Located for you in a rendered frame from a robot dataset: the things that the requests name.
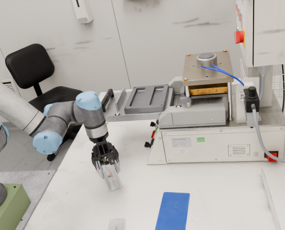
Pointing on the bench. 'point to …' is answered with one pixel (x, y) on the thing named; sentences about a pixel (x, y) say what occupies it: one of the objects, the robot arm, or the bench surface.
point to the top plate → (208, 69)
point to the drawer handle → (107, 99)
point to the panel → (153, 141)
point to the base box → (217, 145)
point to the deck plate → (270, 111)
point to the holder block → (147, 99)
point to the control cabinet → (263, 44)
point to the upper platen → (208, 90)
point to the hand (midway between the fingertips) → (109, 172)
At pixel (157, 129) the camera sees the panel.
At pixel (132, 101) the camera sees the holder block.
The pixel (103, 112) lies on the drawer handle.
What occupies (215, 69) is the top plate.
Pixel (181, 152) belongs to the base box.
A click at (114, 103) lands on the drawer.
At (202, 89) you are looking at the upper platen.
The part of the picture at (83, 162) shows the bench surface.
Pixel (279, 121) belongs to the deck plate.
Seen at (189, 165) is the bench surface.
